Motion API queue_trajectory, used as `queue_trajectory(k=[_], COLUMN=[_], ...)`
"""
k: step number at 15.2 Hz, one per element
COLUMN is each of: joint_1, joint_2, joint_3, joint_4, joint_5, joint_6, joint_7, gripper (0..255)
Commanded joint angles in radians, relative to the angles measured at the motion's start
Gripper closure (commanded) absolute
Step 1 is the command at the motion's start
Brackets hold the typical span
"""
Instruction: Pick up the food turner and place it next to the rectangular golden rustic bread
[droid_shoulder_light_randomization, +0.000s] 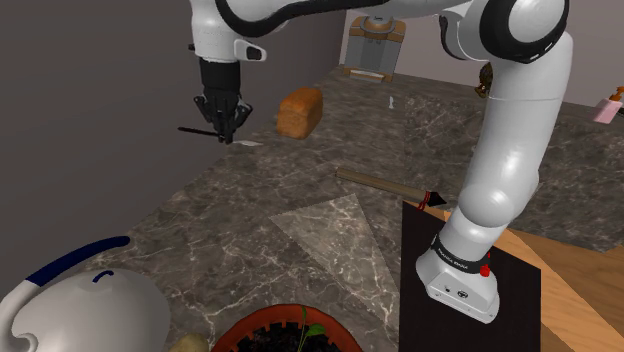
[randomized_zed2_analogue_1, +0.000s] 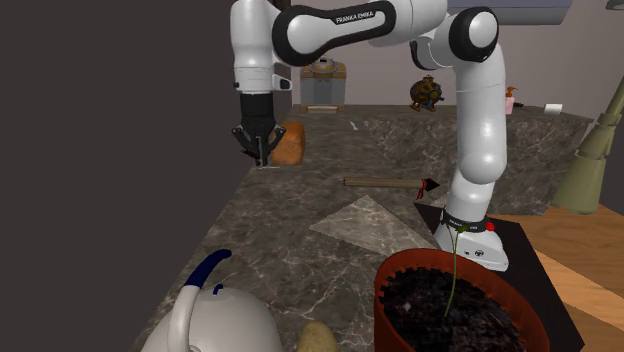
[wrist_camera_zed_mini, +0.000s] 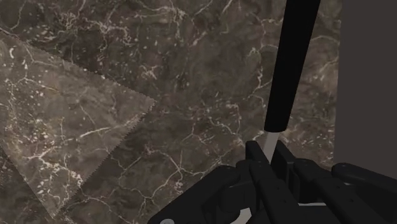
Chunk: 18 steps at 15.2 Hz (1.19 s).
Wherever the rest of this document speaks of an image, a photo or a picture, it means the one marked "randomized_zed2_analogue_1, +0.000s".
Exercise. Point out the dark robot stand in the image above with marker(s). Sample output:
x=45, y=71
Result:
x=529, y=273

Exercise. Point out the terracotta pot with green sprout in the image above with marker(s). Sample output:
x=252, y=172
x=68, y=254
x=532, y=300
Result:
x=438, y=312

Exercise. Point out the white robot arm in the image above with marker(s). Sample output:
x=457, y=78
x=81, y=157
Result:
x=480, y=122

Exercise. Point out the white paper roll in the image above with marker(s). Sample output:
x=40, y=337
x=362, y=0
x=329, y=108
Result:
x=553, y=109

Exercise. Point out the brown bread loaf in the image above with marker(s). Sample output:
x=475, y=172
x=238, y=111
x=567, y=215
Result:
x=291, y=144

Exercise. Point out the grey and tan kitchen appliance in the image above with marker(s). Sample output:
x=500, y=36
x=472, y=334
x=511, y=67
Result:
x=322, y=88

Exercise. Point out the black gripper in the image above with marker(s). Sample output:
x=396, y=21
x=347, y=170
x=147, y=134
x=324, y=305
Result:
x=256, y=111

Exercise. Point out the brown round figure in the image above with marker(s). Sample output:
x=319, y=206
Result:
x=425, y=94

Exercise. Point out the tan potato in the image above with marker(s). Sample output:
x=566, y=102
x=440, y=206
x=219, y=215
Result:
x=317, y=339

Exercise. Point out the pink soap dispenser bottle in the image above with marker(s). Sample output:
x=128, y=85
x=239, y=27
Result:
x=510, y=104

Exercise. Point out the olive green stepped column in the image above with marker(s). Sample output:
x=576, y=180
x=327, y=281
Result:
x=587, y=170

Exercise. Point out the wooden stick with black tip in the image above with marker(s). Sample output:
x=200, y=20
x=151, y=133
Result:
x=380, y=183

